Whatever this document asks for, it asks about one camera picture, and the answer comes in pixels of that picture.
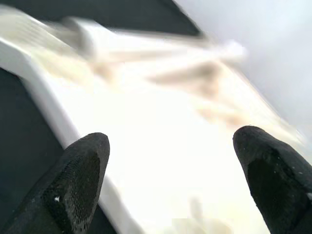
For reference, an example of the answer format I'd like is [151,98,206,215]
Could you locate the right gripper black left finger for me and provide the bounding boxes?
[0,132,111,234]

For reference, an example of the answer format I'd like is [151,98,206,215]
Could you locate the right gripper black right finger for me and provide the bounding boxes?
[233,125,312,234]

